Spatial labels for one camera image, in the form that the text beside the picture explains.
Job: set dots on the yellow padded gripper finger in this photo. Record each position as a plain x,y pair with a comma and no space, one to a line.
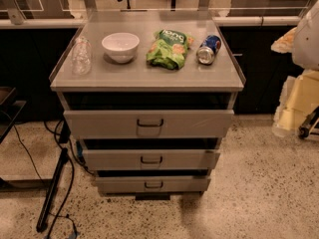
299,98

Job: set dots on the grey drawer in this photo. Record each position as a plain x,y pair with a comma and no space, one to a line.
150,159
149,124
146,184

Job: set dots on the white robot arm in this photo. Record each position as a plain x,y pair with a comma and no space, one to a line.
302,42

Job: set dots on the grey bottom drawer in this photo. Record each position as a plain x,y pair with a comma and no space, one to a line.
146,184

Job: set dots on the grey drawer cabinet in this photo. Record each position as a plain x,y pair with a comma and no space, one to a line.
136,85

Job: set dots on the grey top drawer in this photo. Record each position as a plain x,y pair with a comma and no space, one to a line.
149,124

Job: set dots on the blue soda can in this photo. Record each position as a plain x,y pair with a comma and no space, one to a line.
208,49

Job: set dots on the green chip bag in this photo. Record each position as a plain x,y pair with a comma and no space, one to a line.
169,50

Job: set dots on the white ceramic bowl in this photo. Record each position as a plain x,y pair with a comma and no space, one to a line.
121,47

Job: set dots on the clear plastic bottle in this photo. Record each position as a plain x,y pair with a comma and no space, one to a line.
81,56

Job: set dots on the white horizontal rail pipe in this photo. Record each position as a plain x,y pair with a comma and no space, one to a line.
220,21

